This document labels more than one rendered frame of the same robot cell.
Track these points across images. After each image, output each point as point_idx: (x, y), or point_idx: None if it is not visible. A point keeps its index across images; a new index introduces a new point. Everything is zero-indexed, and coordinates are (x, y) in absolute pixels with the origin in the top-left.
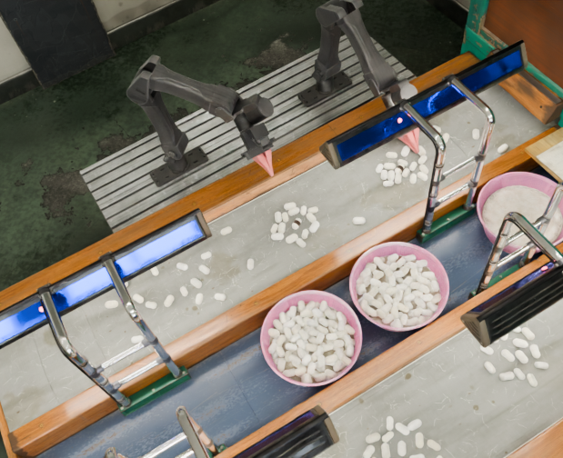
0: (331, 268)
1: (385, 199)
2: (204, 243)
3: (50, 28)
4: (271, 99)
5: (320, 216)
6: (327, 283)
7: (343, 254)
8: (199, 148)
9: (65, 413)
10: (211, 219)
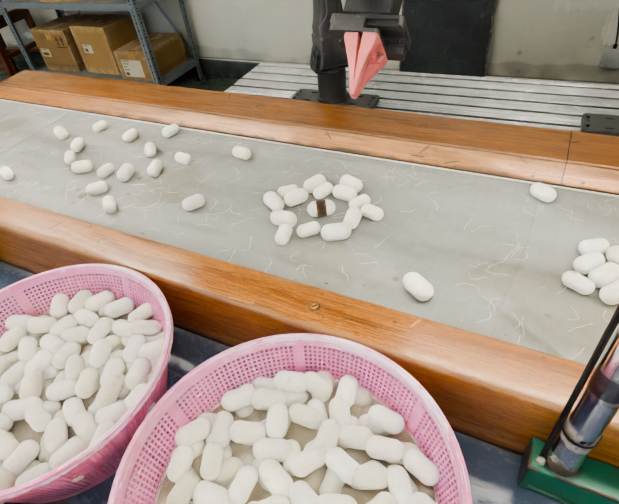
0: (244, 301)
1: (531, 304)
2: (206, 150)
3: (436, 37)
4: (537, 103)
5: (371, 231)
6: (238, 335)
7: (296, 302)
8: (376, 96)
9: None
10: (253, 135)
